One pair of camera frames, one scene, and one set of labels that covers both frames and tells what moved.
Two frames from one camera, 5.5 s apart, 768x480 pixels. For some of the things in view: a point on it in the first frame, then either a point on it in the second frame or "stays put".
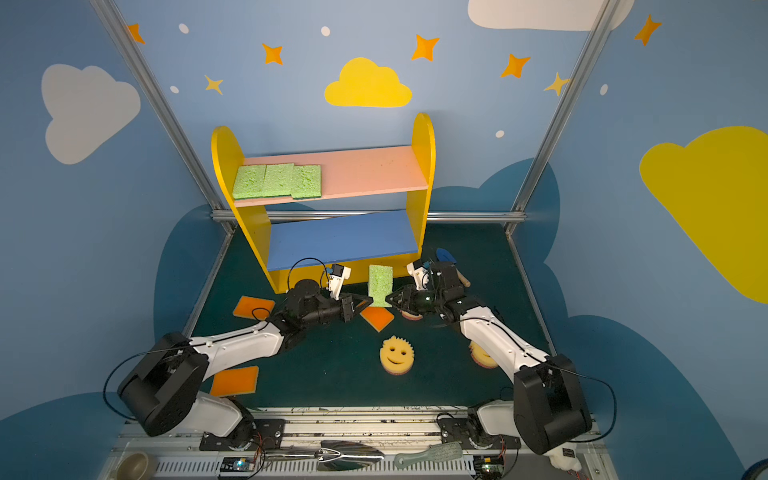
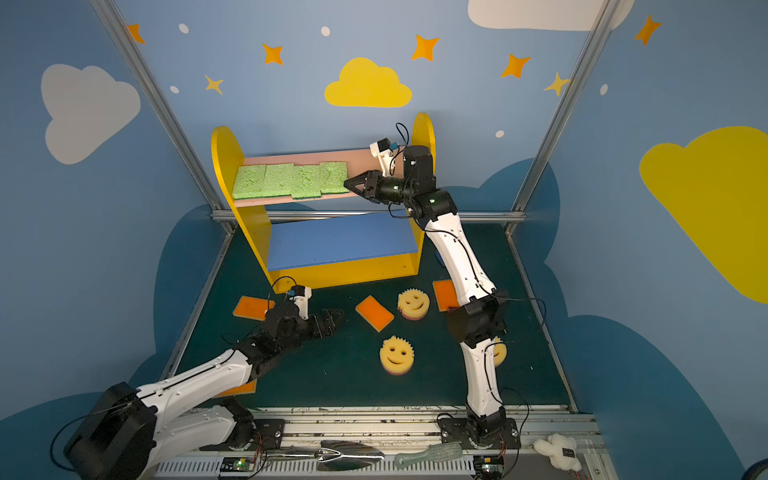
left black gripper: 347,307 -> 312,324
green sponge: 306,182 stays put
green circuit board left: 237,464 stays put
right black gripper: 411,297 -> 372,187
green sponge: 380,284 -> 332,177
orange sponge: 378,316 stays put
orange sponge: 254,307 stays put
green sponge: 278,179 stays put
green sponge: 250,182 stays put
